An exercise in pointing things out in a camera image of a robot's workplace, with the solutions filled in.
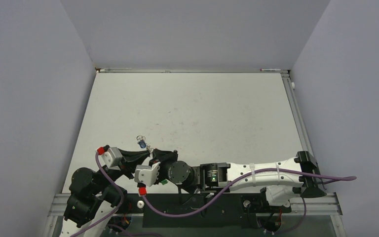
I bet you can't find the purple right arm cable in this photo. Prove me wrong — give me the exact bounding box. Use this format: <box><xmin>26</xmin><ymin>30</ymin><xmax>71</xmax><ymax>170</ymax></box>
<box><xmin>140</xmin><ymin>168</ymin><xmax>357</xmax><ymax>219</ymax></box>

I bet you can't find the aluminium frame rail right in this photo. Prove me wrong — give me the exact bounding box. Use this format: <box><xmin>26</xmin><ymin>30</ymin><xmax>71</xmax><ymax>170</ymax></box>
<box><xmin>281</xmin><ymin>73</ymin><xmax>314</xmax><ymax>156</ymax></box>

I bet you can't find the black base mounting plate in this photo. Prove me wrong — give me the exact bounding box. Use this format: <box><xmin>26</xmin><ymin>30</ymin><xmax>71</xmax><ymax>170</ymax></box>
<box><xmin>109</xmin><ymin>193</ymin><xmax>292</xmax><ymax>229</ymax></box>

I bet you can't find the aluminium frame rail back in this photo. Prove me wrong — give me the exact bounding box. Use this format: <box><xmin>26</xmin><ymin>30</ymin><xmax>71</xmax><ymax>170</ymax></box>
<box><xmin>95</xmin><ymin>68</ymin><xmax>290</xmax><ymax>74</ymax></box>

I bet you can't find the aluminium frame rail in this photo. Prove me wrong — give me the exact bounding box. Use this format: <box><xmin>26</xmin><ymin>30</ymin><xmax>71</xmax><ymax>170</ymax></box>
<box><xmin>281</xmin><ymin>73</ymin><xmax>314</xmax><ymax>156</ymax></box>
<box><xmin>47</xmin><ymin>193</ymin><xmax>343</xmax><ymax>216</ymax></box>
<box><xmin>95</xmin><ymin>68</ymin><xmax>290</xmax><ymax>74</ymax></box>

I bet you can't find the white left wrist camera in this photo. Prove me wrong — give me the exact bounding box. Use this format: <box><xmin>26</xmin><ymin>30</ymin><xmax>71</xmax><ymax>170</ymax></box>
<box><xmin>96</xmin><ymin>145</ymin><xmax>123</xmax><ymax>170</ymax></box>

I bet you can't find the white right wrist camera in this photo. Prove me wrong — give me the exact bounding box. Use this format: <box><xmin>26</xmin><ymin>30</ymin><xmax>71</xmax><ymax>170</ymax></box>
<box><xmin>134</xmin><ymin>162</ymin><xmax>161</xmax><ymax>187</ymax></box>

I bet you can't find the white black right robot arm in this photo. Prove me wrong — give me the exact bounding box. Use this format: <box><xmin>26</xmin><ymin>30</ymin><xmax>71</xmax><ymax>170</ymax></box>
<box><xmin>150</xmin><ymin>150</ymin><xmax>327</xmax><ymax>198</ymax></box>

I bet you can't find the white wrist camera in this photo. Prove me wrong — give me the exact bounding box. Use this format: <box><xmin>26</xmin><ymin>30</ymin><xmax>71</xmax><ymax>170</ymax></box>
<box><xmin>96</xmin><ymin>145</ymin><xmax>123</xmax><ymax>170</ymax></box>
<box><xmin>134</xmin><ymin>162</ymin><xmax>161</xmax><ymax>187</ymax></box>

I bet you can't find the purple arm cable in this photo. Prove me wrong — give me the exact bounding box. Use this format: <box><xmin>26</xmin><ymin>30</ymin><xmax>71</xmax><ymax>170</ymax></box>
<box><xmin>140</xmin><ymin>168</ymin><xmax>357</xmax><ymax>219</ymax></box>
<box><xmin>68</xmin><ymin>152</ymin><xmax>125</xmax><ymax>237</ymax></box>

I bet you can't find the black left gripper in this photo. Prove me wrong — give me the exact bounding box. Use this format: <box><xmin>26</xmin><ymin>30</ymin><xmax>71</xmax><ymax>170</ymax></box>
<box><xmin>91</xmin><ymin>148</ymin><xmax>150</xmax><ymax>194</ymax></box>

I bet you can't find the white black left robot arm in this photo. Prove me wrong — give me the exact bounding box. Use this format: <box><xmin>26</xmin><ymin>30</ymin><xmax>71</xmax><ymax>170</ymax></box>
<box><xmin>60</xmin><ymin>145</ymin><xmax>150</xmax><ymax>237</ymax></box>

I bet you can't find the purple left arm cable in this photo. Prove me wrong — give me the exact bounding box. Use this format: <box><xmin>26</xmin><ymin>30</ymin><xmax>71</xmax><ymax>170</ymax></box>
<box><xmin>68</xmin><ymin>152</ymin><xmax>125</xmax><ymax>237</ymax></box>

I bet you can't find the blue plastic key tag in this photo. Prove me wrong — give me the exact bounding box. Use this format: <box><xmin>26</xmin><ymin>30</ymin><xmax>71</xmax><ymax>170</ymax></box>
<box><xmin>138</xmin><ymin>140</ymin><xmax>147</xmax><ymax>149</ymax></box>

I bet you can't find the aluminium frame rail front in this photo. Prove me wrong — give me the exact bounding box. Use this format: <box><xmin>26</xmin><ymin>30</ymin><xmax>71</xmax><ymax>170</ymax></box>
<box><xmin>47</xmin><ymin>193</ymin><xmax>343</xmax><ymax>216</ymax></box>

